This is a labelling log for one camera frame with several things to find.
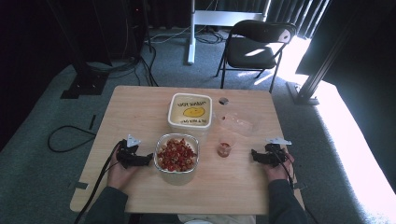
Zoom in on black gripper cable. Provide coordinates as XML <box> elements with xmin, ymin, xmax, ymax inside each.
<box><xmin>269</xmin><ymin>146</ymin><xmax>319</xmax><ymax>224</ymax></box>
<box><xmin>73</xmin><ymin>140</ymin><xmax>123</xmax><ymax>224</ymax></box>

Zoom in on white cloth on lap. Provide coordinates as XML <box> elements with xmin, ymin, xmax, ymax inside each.
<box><xmin>177</xmin><ymin>213</ymin><xmax>258</xmax><ymax>224</ymax></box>

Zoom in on red and beige cereal rings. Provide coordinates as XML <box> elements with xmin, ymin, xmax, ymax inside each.
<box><xmin>156</xmin><ymin>137</ymin><xmax>198</xmax><ymax>173</ymax></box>

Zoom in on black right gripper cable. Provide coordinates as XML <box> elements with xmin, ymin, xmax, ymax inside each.
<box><xmin>269</xmin><ymin>146</ymin><xmax>319</xmax><ymax>224</ymax></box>

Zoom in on person's left hand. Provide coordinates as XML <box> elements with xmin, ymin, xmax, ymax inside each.
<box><xmin>106</xmin><ymin>146</ymin><xmax>140</xmax><ymax>191</ymax></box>

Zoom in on black stand with base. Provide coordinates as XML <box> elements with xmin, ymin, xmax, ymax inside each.
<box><xmin>46</xmin><ymin>0</ymin><xmax>110</xmax><ymax>100</ymax></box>

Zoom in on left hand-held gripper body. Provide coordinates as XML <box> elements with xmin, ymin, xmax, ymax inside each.
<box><xmin>116</xmin><ymin>133</ymin><xmax>148</xmax><ymax>170</ymax></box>

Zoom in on white desk frame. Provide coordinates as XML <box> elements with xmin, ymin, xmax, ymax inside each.
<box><xmin>187</xmin><ymin>0</ymin><xmax>273</xmax><ymax>66</ymax></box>

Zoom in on dark pleated curtain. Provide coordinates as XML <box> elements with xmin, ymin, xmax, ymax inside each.
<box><xmin>266</xmin><ymin>0</ymin><xmax>332</xmax><ymax>40</ymax></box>

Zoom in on bundle of black floor cables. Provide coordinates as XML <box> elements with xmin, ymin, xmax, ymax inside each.
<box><xmin>86</xmin><ymin>36</ymin><xmax>161</xmax><ymax>88</ymax></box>

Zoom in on black folding chair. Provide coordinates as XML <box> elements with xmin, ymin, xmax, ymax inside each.
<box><xmin>215</xmin><ymin>19</ymin><xmax>298</xmax><ymax>94</ymax></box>

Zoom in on aluminium frame post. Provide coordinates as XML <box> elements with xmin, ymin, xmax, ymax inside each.
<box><xmin>285</xmin><ymin>0</ymin><xmax>362</xmax><ymax>106</ymax></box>

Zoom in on person's right hand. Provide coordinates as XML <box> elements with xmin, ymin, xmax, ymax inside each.
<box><xmin>262</xmin><ymin>147</ymin><xmax>295</xmax><ymax>183</ymax></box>

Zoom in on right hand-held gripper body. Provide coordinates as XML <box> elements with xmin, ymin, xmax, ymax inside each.
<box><xmin>261</xmin><ymin>137</ymin><xmax>293</xmax><ymax>168</ymax></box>

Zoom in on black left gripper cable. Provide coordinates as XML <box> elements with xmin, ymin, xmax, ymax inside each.
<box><xmin>73</xmin><ymin>140</ymin><xmax>123</xmax><ymax>224</ymax></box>

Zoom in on small clear plastic cup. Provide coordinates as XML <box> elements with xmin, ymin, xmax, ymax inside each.
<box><xmin>217</xmin><ymin>135</ymin><xmax>234</xmax><ymax>159</ymax></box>

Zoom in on black looped floor cable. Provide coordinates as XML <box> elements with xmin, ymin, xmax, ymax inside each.
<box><xmin>47</xmin><ymin>124</ymin><xmax>98</xmax><ymax>154</ymax></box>

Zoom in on clear plastic lid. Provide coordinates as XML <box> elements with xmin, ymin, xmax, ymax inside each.
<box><xmin>217</xmin><ymin>111</ymin><xmax>255</xmax><ymax>138</ymax></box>

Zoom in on clear glass food container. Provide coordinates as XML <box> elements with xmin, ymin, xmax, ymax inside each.
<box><xmin>153</xmin><ymin>133</ymin><xmax>201</xmax><ymax>187</ymax></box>

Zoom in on cables under white desk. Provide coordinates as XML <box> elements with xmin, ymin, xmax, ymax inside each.
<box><xmin>145</xmin><ymin>24</ymin><xmax>226</xmax><ymax>46</ymax></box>

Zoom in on white box with yellow print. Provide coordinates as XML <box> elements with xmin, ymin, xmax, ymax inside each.
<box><xmin>167</xmin><ymin>91</ymin><xmax>214</xmax><ymax>139</ymax></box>

